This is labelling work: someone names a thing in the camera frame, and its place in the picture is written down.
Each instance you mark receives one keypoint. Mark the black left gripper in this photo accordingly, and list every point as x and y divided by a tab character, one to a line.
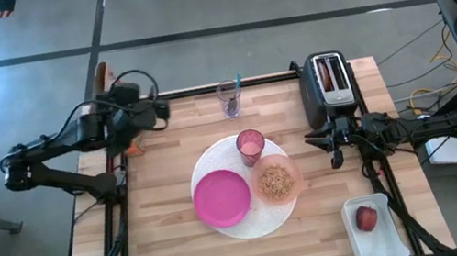
138	117

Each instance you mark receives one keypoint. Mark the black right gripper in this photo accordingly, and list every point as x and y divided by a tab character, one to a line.
348	133

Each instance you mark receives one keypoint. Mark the black two-slot toaster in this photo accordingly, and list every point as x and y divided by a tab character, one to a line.
315	104

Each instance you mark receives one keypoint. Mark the peach plastic bowl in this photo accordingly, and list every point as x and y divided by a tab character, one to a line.
298	179

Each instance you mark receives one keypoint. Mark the pumpkin cereal box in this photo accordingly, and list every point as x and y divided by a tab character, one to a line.
104	79

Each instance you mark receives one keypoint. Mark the brown toast slice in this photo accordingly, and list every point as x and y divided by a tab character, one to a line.
325	79

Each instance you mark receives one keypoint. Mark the red faceted tumbler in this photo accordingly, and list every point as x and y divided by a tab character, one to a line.
251	147

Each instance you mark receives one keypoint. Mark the clear glass tumbler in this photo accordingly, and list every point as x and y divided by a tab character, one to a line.
224	101

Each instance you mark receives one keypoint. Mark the red apple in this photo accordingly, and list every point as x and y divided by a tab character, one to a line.
366	219

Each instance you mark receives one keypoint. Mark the pink plastic plate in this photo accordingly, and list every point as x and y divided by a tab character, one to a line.
222	199

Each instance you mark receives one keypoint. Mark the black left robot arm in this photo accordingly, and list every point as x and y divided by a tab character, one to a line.
50	148

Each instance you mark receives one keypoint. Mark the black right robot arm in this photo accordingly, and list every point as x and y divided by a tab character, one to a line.
433	128

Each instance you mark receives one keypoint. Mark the white round woven placemat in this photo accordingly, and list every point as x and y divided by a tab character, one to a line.
219	157

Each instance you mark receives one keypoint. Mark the white rectangular tray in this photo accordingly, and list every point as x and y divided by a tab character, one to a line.
376	247

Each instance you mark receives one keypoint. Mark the white paper sheet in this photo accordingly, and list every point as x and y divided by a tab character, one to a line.
451	153

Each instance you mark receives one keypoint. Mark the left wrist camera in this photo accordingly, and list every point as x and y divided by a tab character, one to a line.
127	93

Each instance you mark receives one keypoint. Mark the black table frame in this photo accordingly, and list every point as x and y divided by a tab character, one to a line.
194	91

